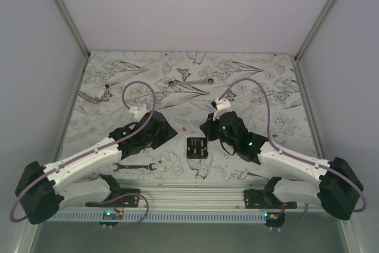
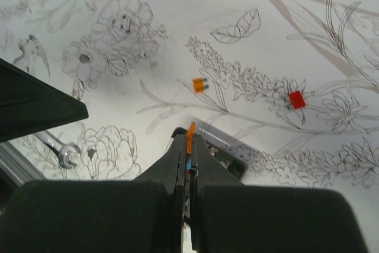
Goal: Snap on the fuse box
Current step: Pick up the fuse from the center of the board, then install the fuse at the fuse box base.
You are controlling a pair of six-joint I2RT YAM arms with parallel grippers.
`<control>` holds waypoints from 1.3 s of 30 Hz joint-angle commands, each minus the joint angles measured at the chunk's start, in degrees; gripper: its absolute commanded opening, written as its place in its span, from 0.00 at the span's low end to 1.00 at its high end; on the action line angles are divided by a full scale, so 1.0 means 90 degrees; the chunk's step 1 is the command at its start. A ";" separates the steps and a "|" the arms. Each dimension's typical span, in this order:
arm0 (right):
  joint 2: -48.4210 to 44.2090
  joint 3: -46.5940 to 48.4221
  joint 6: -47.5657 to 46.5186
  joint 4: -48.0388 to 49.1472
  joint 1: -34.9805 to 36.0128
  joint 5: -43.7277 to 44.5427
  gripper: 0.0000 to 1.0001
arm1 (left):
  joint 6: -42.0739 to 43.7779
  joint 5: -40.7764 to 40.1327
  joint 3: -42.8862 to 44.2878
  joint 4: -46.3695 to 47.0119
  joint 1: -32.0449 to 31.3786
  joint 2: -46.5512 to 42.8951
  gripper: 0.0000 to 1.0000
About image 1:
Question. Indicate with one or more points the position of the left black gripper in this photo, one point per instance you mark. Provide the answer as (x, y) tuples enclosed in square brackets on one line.
[(166, 132)]

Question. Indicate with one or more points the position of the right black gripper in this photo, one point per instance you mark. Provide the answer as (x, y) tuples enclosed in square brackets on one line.
[(208, 126)]

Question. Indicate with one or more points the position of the black fuse box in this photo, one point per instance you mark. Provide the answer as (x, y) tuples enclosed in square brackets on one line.
[(197, 148)]

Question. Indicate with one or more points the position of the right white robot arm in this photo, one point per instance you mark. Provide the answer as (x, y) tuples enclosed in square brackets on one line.
[(332, 185)]

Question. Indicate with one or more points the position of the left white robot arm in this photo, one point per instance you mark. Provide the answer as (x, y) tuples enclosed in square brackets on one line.
[(43, 190)]

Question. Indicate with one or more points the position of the black open-end wrench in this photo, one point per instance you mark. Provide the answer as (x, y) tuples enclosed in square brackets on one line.
[(149, 167)]

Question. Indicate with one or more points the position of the silver ratchet wrench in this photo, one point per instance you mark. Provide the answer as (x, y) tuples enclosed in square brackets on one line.
[(207, 81)]

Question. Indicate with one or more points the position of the floral patterned table mat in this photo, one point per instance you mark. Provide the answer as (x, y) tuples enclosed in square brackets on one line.
[(262, 89)]

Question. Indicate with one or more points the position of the silver metal clamp tool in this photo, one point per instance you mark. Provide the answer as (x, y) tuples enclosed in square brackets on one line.
[(86, 97)]

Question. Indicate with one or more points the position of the left controller board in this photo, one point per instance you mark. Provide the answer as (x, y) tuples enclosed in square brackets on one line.
[(110, 219)]

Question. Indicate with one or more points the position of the controller board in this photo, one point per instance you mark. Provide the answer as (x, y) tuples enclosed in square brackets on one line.
[(110, 219), (274, 220)]

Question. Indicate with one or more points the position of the right controller board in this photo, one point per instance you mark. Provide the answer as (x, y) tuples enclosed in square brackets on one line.
[(274, 220)]

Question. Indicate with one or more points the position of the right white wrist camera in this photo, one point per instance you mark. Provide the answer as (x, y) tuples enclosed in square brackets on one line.
[(221, 106)]

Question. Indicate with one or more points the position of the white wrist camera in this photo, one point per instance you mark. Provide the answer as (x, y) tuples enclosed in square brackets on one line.
[(138, 112), (221, 106)]

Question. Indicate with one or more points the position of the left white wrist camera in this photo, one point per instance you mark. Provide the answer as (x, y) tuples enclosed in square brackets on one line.
[(138, 112)]

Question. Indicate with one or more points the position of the aluminium rail frame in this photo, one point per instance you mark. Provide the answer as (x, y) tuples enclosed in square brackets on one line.
[(199, 194)]

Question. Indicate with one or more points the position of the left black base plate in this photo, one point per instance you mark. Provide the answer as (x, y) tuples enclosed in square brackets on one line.
[(126, 198)]

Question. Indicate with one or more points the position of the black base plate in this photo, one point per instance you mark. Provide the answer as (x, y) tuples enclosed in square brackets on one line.
[(126, 198), (254, 199)]

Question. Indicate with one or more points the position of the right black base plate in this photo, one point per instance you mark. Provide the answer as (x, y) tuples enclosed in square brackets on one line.
[(254, 199)]

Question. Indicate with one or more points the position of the white slotted cable duct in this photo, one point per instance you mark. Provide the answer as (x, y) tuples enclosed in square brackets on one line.
[(155, 216)]

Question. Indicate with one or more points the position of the left aluminium corner post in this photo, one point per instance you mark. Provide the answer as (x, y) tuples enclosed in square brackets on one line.
[(72, 27)]

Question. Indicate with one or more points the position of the aluminium corner post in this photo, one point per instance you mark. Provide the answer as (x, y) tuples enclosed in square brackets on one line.
[(321, 18), (72, 27)]

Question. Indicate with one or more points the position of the right aluminium corner post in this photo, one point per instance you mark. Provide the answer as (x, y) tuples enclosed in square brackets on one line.
[(321, 18)]

